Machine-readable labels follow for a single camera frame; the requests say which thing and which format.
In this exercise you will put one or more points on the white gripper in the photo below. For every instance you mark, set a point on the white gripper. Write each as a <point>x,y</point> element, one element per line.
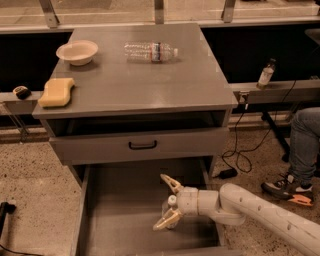
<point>187,200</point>

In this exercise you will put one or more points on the small white-capped plastic bottle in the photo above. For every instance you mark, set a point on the small white-capped plastic bottle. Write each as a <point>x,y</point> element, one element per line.
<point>169,208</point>

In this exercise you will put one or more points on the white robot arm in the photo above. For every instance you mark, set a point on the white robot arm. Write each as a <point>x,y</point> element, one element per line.
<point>231,205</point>

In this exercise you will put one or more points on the open middle drawer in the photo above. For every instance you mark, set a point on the open middle drawer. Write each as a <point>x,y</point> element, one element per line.
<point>120,203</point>

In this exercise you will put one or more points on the grey drawer cabinet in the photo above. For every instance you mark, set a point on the grey drawer cabinet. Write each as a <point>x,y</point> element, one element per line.
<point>114,95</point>

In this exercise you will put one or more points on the clear water bottle lying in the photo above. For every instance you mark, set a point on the clear water bottle lying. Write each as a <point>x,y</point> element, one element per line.
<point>154,52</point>

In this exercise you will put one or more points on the small bottle on ledge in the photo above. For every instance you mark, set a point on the small bottle on ledge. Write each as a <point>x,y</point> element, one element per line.
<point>266,74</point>

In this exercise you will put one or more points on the black power adapter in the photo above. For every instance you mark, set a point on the black power adapter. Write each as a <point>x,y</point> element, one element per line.
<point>228,173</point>

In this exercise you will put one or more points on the sneaker shoe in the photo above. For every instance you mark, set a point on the sneaker shoe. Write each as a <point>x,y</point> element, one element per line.
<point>288,188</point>

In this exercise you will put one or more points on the person leg in jeans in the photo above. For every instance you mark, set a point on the person leg in jeans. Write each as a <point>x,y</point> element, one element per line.
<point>304,144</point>

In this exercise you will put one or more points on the yellow sponge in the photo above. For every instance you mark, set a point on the yellow sponge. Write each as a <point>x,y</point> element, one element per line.
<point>57,92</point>

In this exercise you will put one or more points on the black object at left edge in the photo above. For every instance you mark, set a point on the black object at left edge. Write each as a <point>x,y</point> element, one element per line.
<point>5,209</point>

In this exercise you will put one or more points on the white bowl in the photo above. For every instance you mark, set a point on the white bowl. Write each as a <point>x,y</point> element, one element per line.
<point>77,53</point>

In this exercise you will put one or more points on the top drawer with black handle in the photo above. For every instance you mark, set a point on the top drawer with black handle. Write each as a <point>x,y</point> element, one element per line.
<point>124,147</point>

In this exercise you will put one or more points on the grey ledge rail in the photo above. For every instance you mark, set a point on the grey ledge rail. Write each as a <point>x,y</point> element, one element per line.
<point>280,91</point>

